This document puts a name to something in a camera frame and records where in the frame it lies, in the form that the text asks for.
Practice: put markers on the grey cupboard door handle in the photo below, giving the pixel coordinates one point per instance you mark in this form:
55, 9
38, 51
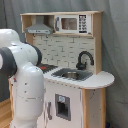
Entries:
49, 111

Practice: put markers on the grey ice dispenser panel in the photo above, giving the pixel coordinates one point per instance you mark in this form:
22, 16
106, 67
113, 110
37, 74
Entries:
62, 105

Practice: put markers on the silver toy pot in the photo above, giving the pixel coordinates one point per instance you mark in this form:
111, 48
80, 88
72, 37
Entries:
71, 75

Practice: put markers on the grey range hood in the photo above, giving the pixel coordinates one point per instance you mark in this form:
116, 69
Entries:
39, 27

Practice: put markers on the white microwave door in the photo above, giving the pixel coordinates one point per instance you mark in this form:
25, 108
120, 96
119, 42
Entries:
73, 24

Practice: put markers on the grey toy sink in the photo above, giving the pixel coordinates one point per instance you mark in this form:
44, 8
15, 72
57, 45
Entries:
83, 75

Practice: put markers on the black toy stovetop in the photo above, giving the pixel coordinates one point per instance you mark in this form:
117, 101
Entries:
46, 67

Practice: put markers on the black toy faucet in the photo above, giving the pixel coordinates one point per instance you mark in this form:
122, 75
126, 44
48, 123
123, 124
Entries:
82, 60

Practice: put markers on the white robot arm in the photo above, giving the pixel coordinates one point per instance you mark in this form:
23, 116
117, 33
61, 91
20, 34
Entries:
19, 62

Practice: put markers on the wooden toy kitchen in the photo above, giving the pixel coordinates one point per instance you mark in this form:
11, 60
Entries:
87, 98

